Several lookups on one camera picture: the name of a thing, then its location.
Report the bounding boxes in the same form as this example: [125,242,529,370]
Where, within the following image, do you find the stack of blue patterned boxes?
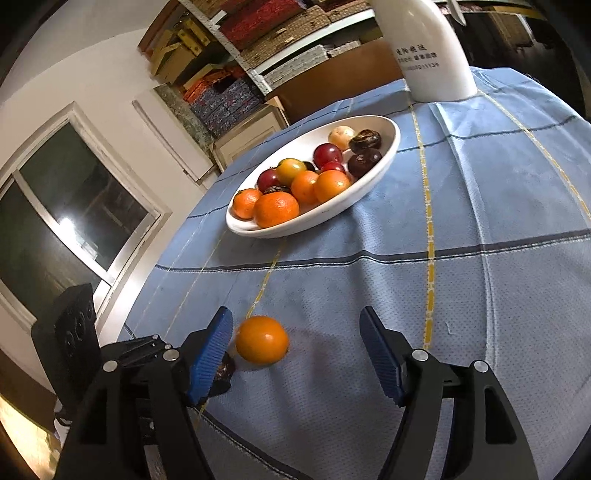
[189,76,264,137]

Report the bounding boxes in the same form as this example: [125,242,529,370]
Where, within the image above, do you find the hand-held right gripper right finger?
[359,305,541,480]

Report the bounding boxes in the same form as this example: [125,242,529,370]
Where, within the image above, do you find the brown wooden board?
[277,39,407,125]

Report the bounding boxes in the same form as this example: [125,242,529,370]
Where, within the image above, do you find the orange patterned boxes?
[182,65,250,102]

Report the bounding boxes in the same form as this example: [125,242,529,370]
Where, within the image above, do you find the pale framed picture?
[210,97,289,171]

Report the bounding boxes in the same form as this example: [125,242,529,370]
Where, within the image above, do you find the white thermos jug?
[369,0,478,102]

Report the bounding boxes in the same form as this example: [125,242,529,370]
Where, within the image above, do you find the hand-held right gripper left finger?
[53,305,235,480]

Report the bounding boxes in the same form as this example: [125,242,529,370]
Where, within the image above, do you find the blue checked tablecloth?
[115,65,591,480]

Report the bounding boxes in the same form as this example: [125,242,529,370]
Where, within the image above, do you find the large mandarin orange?
[253,191,301,229]

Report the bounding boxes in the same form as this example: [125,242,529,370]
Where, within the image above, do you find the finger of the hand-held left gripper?
[99,335,172,367]

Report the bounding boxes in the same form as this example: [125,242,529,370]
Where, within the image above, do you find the stack of white patterned boxes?
[268,41,363,88]

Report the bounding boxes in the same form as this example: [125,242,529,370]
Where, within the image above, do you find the green marbled panel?
[154,83,218,139]

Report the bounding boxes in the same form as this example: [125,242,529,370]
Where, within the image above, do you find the yellow passion fruit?
[328,126,356,149]

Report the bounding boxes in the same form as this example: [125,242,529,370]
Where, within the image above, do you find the yellowish small orange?
[276,158,307,183]

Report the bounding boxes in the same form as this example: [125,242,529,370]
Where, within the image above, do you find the white framed window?
[0,102,174,333]

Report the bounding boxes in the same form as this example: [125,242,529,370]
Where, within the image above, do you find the stack of woven boxes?
[189,0,379,70]

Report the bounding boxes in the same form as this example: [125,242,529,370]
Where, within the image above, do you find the white oval plate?
[225,115,400,238]

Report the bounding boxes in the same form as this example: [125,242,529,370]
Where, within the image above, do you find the white metal shelf rack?
[178,0,379,93]

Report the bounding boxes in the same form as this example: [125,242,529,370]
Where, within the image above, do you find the yellow cardboard boxes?
[139,18,213,84]

